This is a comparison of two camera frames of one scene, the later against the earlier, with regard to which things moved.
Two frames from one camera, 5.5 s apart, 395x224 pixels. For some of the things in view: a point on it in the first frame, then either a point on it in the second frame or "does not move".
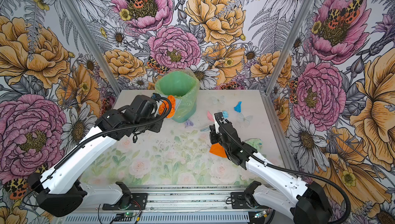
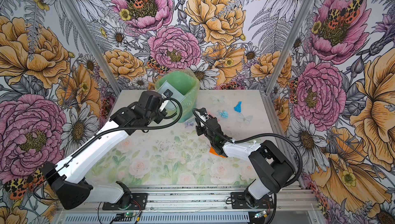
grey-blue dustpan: [177, 102] → [177, 94]
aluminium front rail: [208, 199] does not move
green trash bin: [184, 85] does not move
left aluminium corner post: [85, 34] does not move
